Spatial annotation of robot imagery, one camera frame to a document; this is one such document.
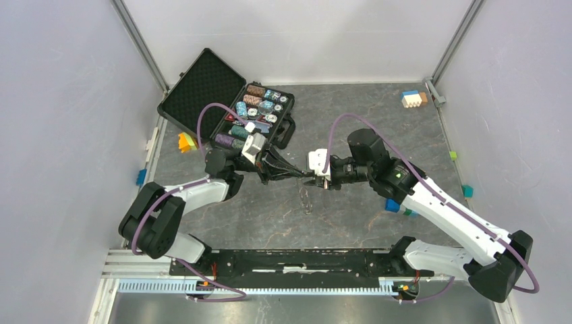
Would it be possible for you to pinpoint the small teal block right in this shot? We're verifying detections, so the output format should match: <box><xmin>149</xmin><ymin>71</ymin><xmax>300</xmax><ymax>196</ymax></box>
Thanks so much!
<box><xmin>461</xmin><ymin>184</ymin><xmax>474</xmax><ymax>198</ymax></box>

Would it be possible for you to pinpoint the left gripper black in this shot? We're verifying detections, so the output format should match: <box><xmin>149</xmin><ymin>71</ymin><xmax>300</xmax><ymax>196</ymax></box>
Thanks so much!
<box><xmin>234</xmin><ymin>138</ymin><xmax>304</xmax><ymax>185</ymax></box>

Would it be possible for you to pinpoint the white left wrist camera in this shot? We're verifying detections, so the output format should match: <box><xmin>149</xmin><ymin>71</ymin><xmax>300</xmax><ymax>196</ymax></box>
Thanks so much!
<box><xmin>241</xmin><ymin>133</ymin><xmax>266</xmax><ymax>165</ymax></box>

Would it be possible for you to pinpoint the black poker chip case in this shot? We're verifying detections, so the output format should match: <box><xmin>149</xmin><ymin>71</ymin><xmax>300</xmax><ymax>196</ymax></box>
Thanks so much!
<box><xmin>157</xmin><ymin>48</ymin><xmax>295</xmax><ymax>149</ymax></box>

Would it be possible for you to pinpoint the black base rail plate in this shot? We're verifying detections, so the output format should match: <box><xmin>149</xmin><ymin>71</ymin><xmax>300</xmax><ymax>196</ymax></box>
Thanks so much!
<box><xmin>192</xmin><ymin>248</ymin><xmax>434</xmax><ymax>288</ymax></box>

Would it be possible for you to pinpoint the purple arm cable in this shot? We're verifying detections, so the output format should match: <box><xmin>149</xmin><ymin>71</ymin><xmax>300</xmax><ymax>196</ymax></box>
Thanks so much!
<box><xmin>130</xmin><ymin>103</ymin><xmax>256</xmax><ymax>257</ymax></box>
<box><xmin>327</xmin><ymin>112</ymin><xmax>540</xmax><ymax>295</ymax></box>

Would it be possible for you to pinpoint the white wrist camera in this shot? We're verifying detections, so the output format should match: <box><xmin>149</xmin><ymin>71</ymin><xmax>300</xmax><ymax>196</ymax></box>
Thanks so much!
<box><xmin>241</xmin><ymin>133</ymin><xmax>266</xmax><ymax>165</ymax></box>
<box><xmin>308</xmin><ymin>148</ymin><xmax>331</xmax><ymax>181</ymax></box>

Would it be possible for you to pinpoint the orange yellow green brick stack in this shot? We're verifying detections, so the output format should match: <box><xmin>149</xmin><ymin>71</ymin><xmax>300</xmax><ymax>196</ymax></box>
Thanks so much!
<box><xmin>178</xmin><ymin>132</ymin><xmax>198</xmax><ymax>153</ymax></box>

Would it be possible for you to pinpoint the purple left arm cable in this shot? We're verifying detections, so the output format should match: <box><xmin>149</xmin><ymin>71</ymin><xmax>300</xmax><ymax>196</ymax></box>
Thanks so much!
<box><xmin>130</xmin><ymin>103</ymin><xmax>256</xmax><ymax>257</ymax></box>

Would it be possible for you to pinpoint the white toothed cable duct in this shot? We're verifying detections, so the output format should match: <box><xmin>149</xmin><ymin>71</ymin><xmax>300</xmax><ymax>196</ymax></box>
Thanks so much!
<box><xmin>117</xmin><ymin>279</ymin><xmax>398</xmax><ymax>296</ymax></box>

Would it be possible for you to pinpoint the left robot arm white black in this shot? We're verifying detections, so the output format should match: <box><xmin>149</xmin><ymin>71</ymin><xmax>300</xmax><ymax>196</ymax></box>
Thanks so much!
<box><xmin>118</xmin><ymin>146</ymin><xmax>311</xmax><ymax>275</ymax></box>

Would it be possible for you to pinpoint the blue white green brick stack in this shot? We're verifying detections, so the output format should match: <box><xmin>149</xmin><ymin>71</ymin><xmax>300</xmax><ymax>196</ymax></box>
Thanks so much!
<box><xmin>384</xmin><ymin>199</ymin><xmax>418</xmax><ymax>217</ymax></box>

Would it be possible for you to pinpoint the small blue block left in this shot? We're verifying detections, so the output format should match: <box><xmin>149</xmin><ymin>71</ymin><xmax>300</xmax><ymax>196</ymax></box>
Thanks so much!
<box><xmin>136</xmin><ymin>169</ymin><xmax>147</xmax><ymax>186</ymax></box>

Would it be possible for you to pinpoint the blue white orange brick stack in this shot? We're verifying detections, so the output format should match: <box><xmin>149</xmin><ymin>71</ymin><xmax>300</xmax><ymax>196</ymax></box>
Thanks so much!
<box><xmin>401</xmin><ymin>90</ymin><xmax>428</xmax><ymax>108</ymax></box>

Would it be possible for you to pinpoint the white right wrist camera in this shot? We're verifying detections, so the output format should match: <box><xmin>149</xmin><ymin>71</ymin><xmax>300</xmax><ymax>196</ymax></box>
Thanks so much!
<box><xmin>308</xmin><ymin>148</ymin><xmax>331</xmax><ymax>181</ymax></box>

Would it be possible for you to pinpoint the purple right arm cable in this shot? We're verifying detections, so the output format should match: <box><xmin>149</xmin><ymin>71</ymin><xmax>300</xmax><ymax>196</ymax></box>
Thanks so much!
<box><xmin>327</xmin><ymin>112</ymin><xmax>540</xmax><ymax>295</ymax></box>

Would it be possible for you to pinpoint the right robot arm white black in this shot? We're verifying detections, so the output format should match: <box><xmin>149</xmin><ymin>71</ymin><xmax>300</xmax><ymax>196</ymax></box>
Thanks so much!
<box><xmin>307</xmin><ymin>128</ymin><xmax>534</xmax><ymax>303</ymax></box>

